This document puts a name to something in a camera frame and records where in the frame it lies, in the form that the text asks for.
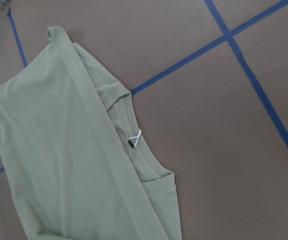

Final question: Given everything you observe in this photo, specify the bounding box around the brown table cover mat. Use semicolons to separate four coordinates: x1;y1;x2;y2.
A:
0;0;288;240

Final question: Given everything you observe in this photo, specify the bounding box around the green long-sleeve shirt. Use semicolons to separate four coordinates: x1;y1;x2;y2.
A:
0;26;182;240

